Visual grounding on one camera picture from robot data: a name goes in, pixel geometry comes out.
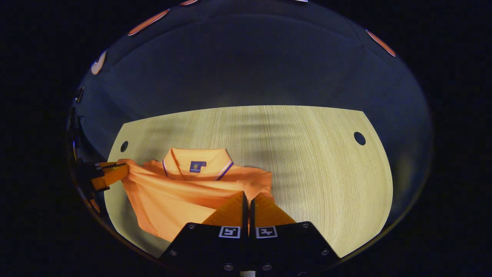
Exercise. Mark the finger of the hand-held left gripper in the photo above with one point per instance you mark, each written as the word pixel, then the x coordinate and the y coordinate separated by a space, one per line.
pixel 109 177
pixel 105 164

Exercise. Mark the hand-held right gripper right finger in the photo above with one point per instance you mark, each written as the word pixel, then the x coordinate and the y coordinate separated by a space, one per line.
pixel 288 246

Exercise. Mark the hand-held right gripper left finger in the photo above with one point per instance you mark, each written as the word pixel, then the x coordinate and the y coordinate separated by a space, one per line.
pixel 215 246

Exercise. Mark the orange polo T-shirt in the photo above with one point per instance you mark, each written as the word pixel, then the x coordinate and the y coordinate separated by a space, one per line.
pixel 173 200

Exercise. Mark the black backdrop cloth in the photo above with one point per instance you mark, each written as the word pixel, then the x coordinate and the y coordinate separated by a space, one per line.
pixel 250 57

